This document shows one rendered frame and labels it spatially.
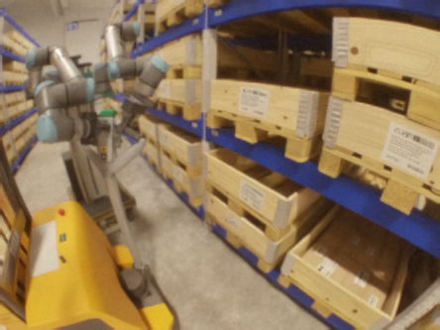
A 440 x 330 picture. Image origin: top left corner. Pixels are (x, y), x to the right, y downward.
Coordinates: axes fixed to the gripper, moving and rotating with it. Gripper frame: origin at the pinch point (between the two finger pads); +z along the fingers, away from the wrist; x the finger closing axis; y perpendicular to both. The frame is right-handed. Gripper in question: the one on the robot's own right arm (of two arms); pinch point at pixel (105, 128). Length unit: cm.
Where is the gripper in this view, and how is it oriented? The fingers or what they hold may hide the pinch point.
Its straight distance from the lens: 92.3
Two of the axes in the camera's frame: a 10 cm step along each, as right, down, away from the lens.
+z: 1.4, -1.6, 9.8
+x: 0.7, -9.8, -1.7
